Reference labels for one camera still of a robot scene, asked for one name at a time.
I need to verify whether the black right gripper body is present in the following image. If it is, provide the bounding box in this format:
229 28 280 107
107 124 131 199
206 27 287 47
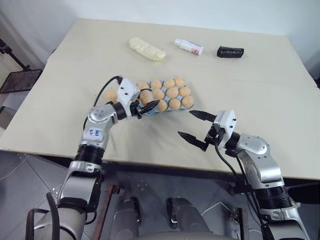
200 123 225 153

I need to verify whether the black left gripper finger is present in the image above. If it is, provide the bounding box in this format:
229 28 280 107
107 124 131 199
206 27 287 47
141 99 160 109
138 103 159 116

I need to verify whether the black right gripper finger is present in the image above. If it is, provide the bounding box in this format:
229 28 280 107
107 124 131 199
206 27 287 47
177 130 208 149
188 109 217 124

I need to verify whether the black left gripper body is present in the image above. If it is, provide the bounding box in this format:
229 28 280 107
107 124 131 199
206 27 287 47
129 100 147 120

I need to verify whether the speckled brown egg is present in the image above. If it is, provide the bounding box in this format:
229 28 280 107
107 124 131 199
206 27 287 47
139 90 154 105

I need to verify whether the blue egg carton tray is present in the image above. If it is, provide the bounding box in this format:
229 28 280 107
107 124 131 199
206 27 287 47
135 78 196 118

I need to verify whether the yellow food in clear bag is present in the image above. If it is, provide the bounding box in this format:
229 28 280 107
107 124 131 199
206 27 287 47
128 36 167 62

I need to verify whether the white tube with red print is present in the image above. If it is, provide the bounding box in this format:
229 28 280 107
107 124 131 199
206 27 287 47
174 37 204 56

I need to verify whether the black rolled pouch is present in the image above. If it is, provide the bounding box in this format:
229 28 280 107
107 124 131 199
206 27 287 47
215 45 245 60

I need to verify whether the dark rounded robot leg cover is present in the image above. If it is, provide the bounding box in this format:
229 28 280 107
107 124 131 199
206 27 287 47
113 196 143 240
165 196 211 234

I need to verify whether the rusty metal table bar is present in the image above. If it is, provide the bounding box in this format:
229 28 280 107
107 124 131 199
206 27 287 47
95 183 120 240

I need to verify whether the black metal stand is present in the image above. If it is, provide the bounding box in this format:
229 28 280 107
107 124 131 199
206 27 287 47
0 38 32 73

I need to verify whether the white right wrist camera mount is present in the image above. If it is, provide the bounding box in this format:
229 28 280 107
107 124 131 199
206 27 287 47
212 108 238 139

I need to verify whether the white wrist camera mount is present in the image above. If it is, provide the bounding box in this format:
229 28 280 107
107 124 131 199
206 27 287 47
116 78 142 108
212 108 238 139

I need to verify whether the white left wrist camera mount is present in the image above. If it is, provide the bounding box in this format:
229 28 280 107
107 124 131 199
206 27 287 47
116 78 142 108

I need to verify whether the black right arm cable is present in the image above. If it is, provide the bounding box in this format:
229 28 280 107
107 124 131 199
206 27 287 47
214 143 276 240

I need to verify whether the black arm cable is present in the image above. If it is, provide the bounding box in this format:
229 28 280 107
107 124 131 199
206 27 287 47
214 143 276 240
93 75 124 107

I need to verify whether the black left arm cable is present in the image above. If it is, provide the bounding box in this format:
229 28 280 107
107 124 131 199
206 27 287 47
93 75 124 107

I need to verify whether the black shoulder cable loop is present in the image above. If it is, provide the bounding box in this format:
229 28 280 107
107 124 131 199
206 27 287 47
25 191 61 240

